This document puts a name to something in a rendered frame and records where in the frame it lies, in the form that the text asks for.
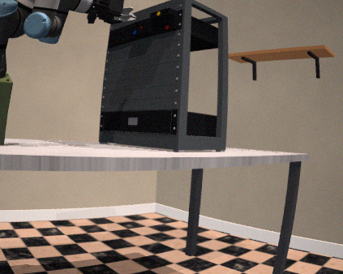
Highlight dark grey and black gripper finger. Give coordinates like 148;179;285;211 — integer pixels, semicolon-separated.
122;7;136;18
104;15;136;24

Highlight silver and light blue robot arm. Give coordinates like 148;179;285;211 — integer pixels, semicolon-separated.
0;0;93;79

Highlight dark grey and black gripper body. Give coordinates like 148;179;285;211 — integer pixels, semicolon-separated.
84;0;124;20

